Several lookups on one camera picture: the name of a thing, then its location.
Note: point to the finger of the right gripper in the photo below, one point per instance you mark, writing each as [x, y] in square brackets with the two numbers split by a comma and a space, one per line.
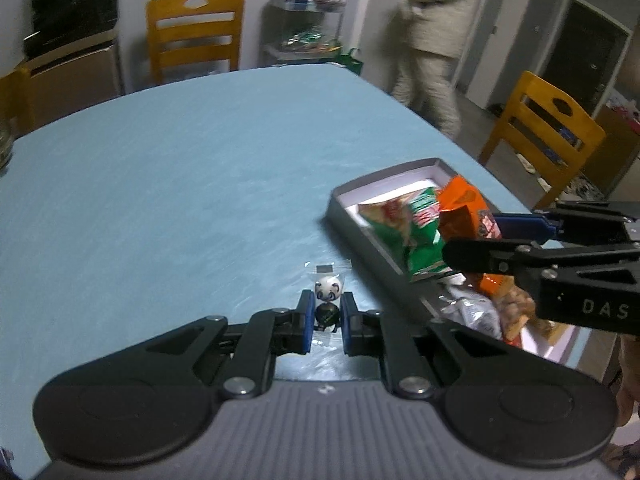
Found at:
[526, 227]

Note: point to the orange sesame snack packet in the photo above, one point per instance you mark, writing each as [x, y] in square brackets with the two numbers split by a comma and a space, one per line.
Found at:
[463, 213]

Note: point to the white printed snack packet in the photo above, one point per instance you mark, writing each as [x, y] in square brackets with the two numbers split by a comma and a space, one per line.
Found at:
[467, 307]

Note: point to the yellow wooden chair near door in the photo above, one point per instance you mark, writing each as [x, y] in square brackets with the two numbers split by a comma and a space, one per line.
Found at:
[550, 129]

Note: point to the green prawn cracker bag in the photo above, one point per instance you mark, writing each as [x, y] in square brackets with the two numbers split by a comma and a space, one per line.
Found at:
[408, 226]

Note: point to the black appliance on cabinet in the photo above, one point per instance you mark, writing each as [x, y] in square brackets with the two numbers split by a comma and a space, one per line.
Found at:
[56, 23]

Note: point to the yellow wooden chair behind table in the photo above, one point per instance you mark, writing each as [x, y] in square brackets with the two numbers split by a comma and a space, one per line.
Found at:
[17, 110]

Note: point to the green shopping bag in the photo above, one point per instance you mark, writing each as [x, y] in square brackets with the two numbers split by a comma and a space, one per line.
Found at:
[349, 61]

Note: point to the grey cabinet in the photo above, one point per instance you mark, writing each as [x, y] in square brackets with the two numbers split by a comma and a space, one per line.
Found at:
[74, 82]

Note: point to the person in white clothes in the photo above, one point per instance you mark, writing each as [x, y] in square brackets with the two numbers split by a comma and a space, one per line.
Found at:
[434, 34]

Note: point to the yellow peanut snack bag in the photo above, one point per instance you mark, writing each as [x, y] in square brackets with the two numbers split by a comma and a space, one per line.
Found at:
[516, 308]

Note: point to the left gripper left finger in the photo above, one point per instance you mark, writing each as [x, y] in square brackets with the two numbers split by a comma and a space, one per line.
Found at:
[267, 335]

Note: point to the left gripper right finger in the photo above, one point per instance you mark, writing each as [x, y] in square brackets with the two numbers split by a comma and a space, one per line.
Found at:
[390, 340]

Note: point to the small panda figurine packet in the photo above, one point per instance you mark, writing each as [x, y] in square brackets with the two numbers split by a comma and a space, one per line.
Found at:
[328, 285]

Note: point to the glass jar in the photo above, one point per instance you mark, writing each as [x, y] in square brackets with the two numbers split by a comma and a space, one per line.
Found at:
[6, 144]

